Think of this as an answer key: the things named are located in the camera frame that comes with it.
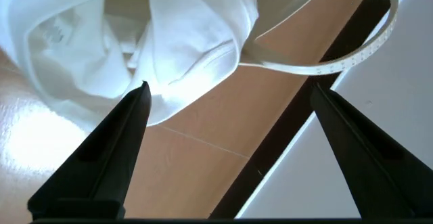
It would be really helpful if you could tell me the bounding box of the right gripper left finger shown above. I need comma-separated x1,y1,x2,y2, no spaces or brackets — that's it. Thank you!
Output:
26,81,152,220

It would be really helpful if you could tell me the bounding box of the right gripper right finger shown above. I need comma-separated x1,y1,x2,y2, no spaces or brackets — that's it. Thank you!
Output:
309,83,433,218

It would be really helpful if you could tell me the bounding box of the white garment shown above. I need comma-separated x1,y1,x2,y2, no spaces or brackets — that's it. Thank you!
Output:
0,0,260,132

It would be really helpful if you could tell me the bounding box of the white laundry basket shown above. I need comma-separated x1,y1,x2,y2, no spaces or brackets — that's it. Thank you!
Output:
103,0,400,76

